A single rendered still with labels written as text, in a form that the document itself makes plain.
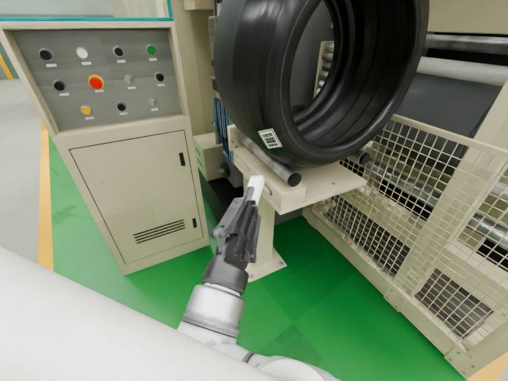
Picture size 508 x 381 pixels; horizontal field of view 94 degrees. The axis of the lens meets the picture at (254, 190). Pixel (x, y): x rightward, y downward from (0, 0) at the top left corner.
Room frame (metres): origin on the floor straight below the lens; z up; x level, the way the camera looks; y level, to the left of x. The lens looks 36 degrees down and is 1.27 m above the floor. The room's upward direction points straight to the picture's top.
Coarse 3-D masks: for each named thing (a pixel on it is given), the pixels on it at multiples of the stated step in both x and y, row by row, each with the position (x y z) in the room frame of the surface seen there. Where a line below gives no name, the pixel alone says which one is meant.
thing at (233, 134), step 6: (228, 126) 0.87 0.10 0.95; (234, 126) 0.87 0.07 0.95; (228, 132) 0.86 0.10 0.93; (234, 132) 0.85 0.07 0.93; (240, 132) 0.87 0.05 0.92; (228, 138) 0.87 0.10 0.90; (234, 138) 0.86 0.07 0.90; (228, 144) 0.87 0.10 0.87; (234, 144) 0.86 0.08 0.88; (240, 144) 0.87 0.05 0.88
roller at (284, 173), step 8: (240, 136) 0.87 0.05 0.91; (248, 144) 0.80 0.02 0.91; (256, 144) 0.77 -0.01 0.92; (256, 152) 0.74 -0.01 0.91; (264, 152) 0.71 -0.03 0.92; (264, 160) 0.69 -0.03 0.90; (272, 160) 0.66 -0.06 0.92; (272, 168) 0.64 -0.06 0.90; (280, 168) 0.61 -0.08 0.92; (288, 168) 0.60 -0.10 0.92; (280, 176) 0.60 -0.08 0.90; (288, 176) 0.57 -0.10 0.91; (296, 176) 0.57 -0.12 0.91; (288, 184) 0.57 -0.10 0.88; (296, 184) 0.57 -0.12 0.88
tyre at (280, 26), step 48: (240, 0) 0.63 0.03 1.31; (288, 0) 0.55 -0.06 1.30; (336, 0) 0.93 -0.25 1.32; (384, 0) 0.86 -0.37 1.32; (240, 48) 0.56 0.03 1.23; (288, 48) 0.54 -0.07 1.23; (336, 48) 0.97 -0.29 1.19; (384, 48) 0.87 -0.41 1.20; (240, 96) 0.56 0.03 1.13; (288, 96) 0.54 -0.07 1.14; (336, 96) 0.95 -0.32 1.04; (384, 96) 0.81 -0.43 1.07; (288, 144) 0.55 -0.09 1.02; (336, 144) 0.65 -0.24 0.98
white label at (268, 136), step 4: (260, 132) 0.55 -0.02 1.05; (264, 132) 0.54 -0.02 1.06; (268, 132) 0.54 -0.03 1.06; (272, 132) 0.54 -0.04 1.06; (260, 136) 0.55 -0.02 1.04; (264, 136) 0.55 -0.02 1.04; (268, 136) 0.54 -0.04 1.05; (272, 136) 0.54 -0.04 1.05; (276, 136) 0.54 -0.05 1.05; (264, 140) 0.55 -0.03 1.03; (268, 140) 0.55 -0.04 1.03; (272, 140) 0.55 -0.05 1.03; (276, 140) 0.54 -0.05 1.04; (268, 144) 0.56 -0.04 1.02; (272, 144) 0.55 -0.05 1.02; (276, 144) 0.55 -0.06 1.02; (280, 144) 0.55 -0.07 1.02; (268, 148) 0.56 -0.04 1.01
